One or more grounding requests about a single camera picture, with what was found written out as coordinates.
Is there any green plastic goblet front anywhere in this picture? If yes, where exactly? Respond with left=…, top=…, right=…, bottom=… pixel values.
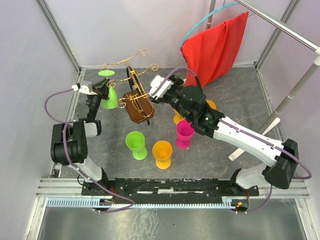
left=125, top=131, right=148, bottom=161

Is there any orange plastic goblet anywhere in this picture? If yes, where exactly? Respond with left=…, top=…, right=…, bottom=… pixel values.
left=152, top=140, right=173, bottom=170
left=205, top=99, right=217, bottom=110
left=173, top=110, right=184, bottom=125

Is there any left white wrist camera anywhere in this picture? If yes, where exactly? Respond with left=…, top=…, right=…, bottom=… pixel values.
left=71, top=81, right=97, bottom=96

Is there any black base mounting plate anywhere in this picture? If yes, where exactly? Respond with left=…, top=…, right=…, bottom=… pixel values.
left=81, top=177, right=260, bottom=204

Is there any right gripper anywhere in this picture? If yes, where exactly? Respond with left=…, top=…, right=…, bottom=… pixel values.
left=148, top=71, right=192, bottom=121

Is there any red cloth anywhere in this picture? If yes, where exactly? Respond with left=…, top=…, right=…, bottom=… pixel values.
left=180, top=12, right=249, bottom=87

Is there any green plastic goblet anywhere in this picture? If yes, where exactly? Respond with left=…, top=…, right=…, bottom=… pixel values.
left=98, top=69, right=118, bottom=110
left=125, top=131, right=148, bottom=161

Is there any grey cable duct strip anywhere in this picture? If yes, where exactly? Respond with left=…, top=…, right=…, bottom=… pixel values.
left=46, top=197, right=236, bottom=210

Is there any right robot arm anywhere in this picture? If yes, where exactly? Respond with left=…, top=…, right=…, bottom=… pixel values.
left=148, top=74, right=298, bottom=196

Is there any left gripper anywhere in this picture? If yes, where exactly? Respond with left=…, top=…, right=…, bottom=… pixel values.
left=86, top=78, right=111, bottom=120

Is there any green plastic goblet back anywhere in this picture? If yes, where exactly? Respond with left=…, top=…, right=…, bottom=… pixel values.
left=98, top=69, right=118, bottom=110

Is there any white metal stand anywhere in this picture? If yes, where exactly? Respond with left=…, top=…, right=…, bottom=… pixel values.
left=202, top=0, right=320, bottom=166

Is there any teal hoop tube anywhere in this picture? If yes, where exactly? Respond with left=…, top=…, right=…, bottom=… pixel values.
left=179, top=0, right=256, bottom=48

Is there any gold wire wine glass rack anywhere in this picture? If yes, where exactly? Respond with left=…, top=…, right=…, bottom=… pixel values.
left=99, top=49, right=160, bottom=125

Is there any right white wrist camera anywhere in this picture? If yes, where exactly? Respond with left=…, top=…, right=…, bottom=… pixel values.
left=148, top=74, right=174, bottom=100

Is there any pink plastic goblet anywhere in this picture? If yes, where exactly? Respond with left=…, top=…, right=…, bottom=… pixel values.
left=175, top=120, right=195, bottom=149

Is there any orange plastic goblet front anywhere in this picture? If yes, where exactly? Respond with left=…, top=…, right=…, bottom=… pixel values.
left=152, top=140, right=173, bottom=170

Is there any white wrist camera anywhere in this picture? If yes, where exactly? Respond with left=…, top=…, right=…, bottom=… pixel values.
left=148, top=74, right=174, bottom=100
left=71, top=81, right=97, bottom=96

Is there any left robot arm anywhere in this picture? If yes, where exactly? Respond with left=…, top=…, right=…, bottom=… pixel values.
left=50, top=78, right=111, bottom=195

